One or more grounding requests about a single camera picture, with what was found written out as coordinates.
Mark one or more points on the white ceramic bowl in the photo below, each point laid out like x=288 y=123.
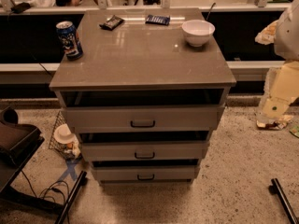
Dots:
x=197 y=32

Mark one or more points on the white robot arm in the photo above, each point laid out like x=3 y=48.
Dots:
x=287 y=33

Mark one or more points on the blue pepsi can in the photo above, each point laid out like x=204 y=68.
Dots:
x=68 y=36

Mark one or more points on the grey drawer cabinet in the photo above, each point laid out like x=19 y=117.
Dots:
x=140 y=64

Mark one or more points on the top grey drawer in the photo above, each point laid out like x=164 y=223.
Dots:
x=142 y=118

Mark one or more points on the grey drawer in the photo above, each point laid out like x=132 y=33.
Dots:
x=142 y=118
x=153 y=173
x=139 y=151

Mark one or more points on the middle grey drawer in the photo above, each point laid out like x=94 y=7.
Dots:
x=139 y=151

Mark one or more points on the bottom grey drawer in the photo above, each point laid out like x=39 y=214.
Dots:
x=153 y=173

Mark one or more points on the blue snack packet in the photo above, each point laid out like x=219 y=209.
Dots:
x=159 y=20

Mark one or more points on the dark snack bar wrapper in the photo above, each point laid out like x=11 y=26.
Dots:
x=112 y=23

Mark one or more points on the black left base leg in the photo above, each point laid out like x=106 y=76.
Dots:
x=81 y=181

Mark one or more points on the black base leg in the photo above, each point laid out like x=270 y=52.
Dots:
x=81 y=181
x=276 y=189

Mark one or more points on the blue tape cross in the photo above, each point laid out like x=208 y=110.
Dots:
x=70 y=170

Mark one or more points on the black right base leg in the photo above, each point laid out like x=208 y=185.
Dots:
x=276 y=189

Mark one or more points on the black device on ledge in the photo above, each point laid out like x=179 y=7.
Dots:
x=20 y=8

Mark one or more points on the wire mesh waste basket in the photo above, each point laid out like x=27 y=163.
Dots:
x=69 y=151

